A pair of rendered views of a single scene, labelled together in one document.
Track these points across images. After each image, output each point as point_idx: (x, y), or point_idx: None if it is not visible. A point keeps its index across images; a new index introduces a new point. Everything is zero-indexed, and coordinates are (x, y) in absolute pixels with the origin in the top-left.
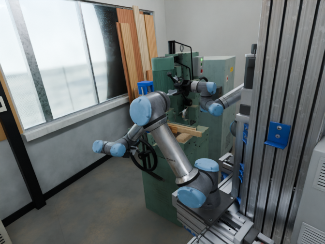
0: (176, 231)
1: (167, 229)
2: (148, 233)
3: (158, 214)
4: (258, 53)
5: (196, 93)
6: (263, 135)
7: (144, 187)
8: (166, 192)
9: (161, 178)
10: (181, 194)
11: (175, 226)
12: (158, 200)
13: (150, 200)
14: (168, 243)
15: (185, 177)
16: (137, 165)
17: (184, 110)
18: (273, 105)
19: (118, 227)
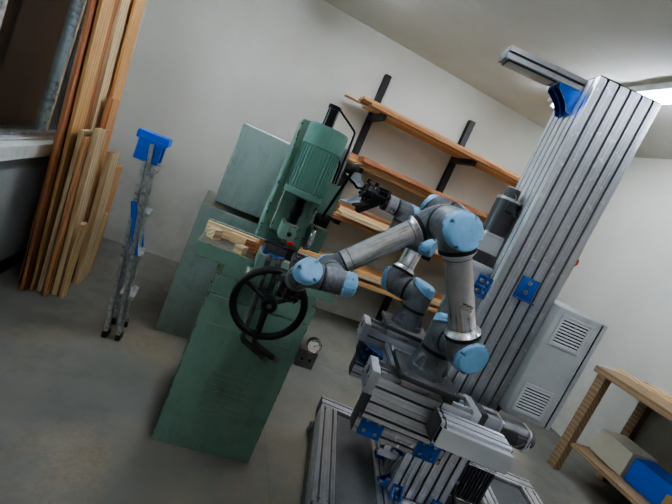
0: (243, 471)
1: (223, 471)
2: (191, 490)
3: (190, 447)
4: (536, 204)
5: (335, 207)
6: (509, 289)
7: (176, 385)
8: (246, 389)
9: (273, 355)
10: (468, 354)
11: (236, 462)
12: (210, 411)
13: (180, 416)
14: (242, 496)
15: (475, 331)
16: (243, 325)
17: (315, 232)
18: (531, 259)
19: (107, 497)
